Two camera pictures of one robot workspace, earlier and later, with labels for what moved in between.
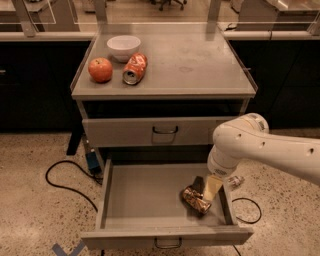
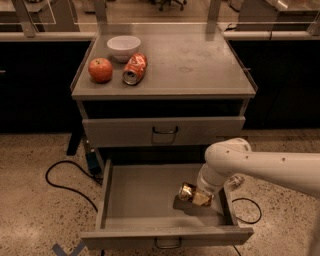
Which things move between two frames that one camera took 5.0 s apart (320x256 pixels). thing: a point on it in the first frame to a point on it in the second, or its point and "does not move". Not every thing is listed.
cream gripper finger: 213,185 to 201,199
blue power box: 93,162 does not move
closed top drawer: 126,132 does not move
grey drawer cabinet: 195,81 does not move
